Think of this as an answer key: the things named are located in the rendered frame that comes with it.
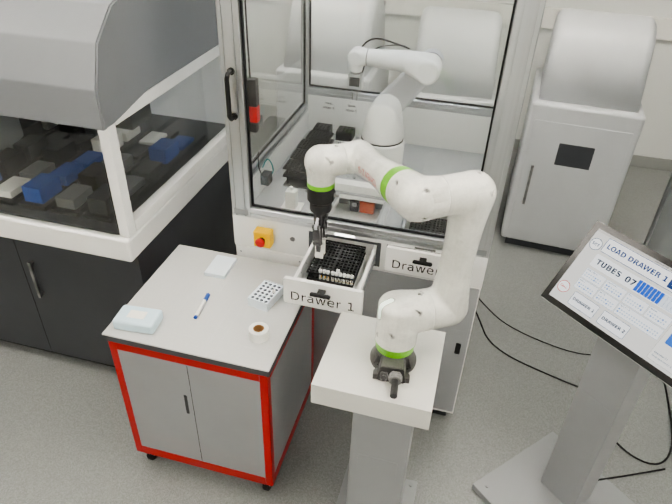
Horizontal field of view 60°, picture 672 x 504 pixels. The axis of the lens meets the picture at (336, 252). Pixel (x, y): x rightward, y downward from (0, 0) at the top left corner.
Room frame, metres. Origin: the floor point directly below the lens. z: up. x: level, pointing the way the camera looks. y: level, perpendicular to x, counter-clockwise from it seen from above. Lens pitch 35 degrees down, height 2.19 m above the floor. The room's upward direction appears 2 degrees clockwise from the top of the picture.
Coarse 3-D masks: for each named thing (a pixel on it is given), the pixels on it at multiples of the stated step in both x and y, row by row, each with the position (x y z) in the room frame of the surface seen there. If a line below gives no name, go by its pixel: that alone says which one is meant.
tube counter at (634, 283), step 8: (624, 280) 1.45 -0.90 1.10; (632, 280) 1.44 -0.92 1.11; (640, 280) 1.43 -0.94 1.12; (632, 288) 1.42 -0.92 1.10; (640, 288) 1.41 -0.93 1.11; (648, 288) 1.40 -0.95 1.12; (656, 288) 1.39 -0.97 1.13; (648, 296) 1.38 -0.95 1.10; (656, 296) 1.37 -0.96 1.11; (664, 296) 1.36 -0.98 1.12; (656, 304) 1.35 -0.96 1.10; (664, 304) 1.34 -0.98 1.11
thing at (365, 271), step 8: (336, 240) 1.94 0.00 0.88; (344, 240) 1.93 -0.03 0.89; (312, 248) 1.87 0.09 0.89; (368, 248) 1.91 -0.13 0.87; (312, 256) 1.87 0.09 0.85; (368, 256) 1.90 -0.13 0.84; (304, 264) 1.77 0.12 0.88; (368, 264) 1.77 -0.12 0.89; (296, 272) 1.70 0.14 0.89; (304, 272) 1.77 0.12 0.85; (360, 272) 1.79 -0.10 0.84; (368, 272) 1.74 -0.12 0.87; (360, 280) 1.74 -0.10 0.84; (360, 288) 1.62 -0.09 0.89
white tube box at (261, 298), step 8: (264, 280) 1.77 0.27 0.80; (256, 288) 1.72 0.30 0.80; (264, 288) 1.72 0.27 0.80; (272, 288) 1.73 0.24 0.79; (280, 288) 1.73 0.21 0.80; (248, 296) 1.67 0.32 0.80; (256, 296) 1.67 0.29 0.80; (264, 296) 1.68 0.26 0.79; (272, 296) 1.69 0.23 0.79; (280, 296) 1.72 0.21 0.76; (248, 304) 1.66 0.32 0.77; (256, 304) 1.65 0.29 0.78; (264, 304) 1.63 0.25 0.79; (272, 304) 1.66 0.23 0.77
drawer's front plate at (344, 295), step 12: (288, 276) 1.63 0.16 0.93; (288, 288) 1.62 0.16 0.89; (300, 288) 1.61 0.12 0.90; (312, 288) 1.60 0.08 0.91; (324, 288) 1.59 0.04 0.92; (336, 288) 1.58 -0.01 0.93; (348, 288) 1.58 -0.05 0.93; (288, 300) 1.62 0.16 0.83; (300, 300) 1.61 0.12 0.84; (336, 300) 1.58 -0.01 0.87; (348, 300) 1.57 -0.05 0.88; (360, 300) 1.56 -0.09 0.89; (348, 312) 1.57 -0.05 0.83; (360, 312) 1.56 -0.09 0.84
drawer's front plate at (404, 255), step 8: (392, 248) 1.83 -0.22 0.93; (400, 248) 1.83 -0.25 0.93; (392, 256) 1.83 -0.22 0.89; (400, 256) 1.82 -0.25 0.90; (408, 256) 1.82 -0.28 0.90; (416, 256) 1.81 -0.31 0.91; (424, 256) 1.80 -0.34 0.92; (432, 256) 1.80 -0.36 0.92; (440, 256) 1.79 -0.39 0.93; (400, 264) 1.82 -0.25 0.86; (408, 264) 1.82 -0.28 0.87; (416, 264) 1.81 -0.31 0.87; (432, 264) 1.80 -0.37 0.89; (400, 272) 1.82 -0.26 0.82; (408, 272) 1.82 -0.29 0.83; (416, 272) 1.81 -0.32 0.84; (424, 272) 1.80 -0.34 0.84; (432, 272) 1.79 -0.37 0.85
